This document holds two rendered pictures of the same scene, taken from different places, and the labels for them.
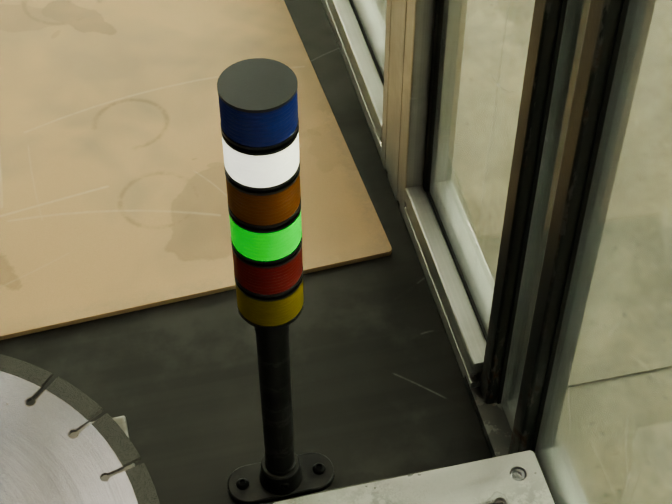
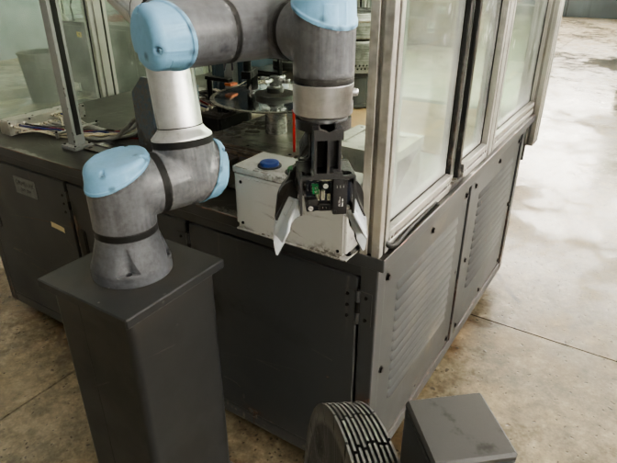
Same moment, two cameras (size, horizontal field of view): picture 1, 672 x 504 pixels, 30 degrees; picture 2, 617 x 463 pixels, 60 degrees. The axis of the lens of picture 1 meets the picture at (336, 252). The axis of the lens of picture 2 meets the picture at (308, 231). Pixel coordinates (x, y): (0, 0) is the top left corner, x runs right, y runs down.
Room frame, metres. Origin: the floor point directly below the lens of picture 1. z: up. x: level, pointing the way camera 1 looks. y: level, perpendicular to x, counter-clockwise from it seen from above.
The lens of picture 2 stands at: (-0.62, -0.85, 1.29)
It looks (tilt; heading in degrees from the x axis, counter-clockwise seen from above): 27 degrees down; 46
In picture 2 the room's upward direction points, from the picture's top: straight up
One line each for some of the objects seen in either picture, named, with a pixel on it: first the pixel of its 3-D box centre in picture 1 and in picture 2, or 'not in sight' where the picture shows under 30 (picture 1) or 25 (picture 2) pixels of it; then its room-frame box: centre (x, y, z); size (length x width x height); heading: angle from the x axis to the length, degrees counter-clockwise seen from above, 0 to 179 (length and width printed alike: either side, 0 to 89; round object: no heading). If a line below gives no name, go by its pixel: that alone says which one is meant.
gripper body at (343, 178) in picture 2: not in sight; (323, 163); (-0.15, -0.39, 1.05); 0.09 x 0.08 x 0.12; 52
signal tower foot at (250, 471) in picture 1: (280, 471); not in sight; (0.54, 0.04, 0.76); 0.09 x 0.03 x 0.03; 103
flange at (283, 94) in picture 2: not in sight; (274, 91); (0.34, 0.27, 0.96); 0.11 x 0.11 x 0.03
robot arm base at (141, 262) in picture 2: not in sight; (129, 245); (-0.24, 0.04, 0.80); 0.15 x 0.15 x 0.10
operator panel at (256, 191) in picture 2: not in sight; (301, 203); (0.10, -0.09, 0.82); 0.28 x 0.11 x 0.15; 103
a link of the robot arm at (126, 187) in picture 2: not in sight; (123, 188); (-0.23, 0.03, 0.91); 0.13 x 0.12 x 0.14; 175
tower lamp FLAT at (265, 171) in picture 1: (261, 145); not in sight; (0.54, 0.04, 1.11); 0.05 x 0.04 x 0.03; 13
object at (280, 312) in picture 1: (269, 288); not in sight; (0.54, 0.04, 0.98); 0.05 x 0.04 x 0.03; 13
